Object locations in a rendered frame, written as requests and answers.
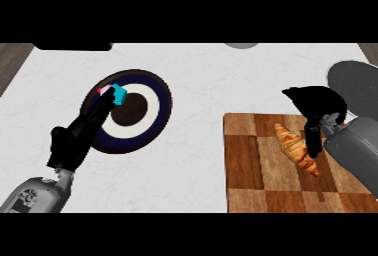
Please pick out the golden brown croissant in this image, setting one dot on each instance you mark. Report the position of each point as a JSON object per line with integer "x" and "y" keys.
{"x": 295, "y": 150}

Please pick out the brown checkered wooden cutting board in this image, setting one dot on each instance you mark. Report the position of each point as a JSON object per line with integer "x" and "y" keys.
{"x": 275, "y": 173}

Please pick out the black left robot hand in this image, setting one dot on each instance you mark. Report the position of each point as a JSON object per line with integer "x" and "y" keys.
{"x": 79, "y": 133}

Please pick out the cupcake with teal wrapper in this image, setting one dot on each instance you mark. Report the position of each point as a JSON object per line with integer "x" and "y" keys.
{"x": 119, "y": 94}

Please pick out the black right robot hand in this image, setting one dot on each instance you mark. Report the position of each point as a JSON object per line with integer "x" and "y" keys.
{"x": 320, "y": 101}

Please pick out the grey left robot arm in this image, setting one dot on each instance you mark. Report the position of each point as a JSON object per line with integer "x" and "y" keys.
{"x": 36, "y": 195}

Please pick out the grey round object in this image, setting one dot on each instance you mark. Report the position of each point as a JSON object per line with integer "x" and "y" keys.
{"x": 241, "y": 45}

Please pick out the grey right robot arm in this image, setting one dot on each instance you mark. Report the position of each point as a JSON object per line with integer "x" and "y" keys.
{"x": 352, "y": 148}

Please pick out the dark grey pan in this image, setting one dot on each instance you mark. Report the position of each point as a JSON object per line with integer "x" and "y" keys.
{"x": 357, "y": 88}

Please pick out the navy and white ringed plate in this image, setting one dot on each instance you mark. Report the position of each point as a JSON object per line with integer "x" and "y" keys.
{"x": 141, "y": 113}

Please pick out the black appliance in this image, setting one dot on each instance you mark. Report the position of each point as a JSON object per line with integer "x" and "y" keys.
{"x": 75, "y": 46}

